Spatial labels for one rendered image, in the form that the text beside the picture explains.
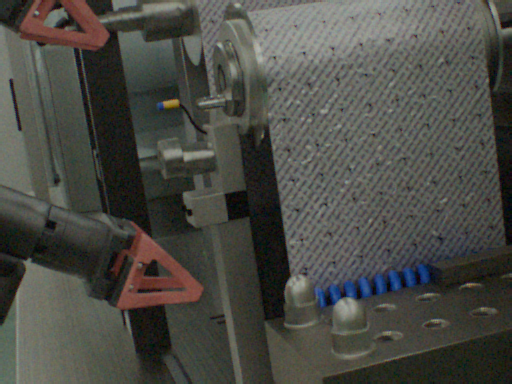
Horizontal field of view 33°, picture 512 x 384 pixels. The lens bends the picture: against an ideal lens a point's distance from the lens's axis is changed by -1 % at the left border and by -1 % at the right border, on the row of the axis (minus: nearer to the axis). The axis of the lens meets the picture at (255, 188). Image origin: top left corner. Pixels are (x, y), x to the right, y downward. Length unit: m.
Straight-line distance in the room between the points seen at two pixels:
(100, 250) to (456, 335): 0.31
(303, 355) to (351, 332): 0.05
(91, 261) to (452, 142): 0.38
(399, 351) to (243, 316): 0.28
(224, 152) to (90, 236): 0.18
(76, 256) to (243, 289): 0.22
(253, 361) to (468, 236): 0.26
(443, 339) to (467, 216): 0.23
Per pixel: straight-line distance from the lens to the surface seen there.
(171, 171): 0.89
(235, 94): 0.84
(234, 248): 0.91
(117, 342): 1.25
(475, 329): 0.73
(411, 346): 0.70
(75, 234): 0.78
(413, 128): 0.87
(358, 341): 0.69
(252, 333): 0.94
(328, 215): 0.85
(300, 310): 0.77
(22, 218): 0.77
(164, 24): 1.09
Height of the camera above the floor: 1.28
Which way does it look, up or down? 9 degrees down
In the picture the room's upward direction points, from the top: 9 degrees counter-clockwise
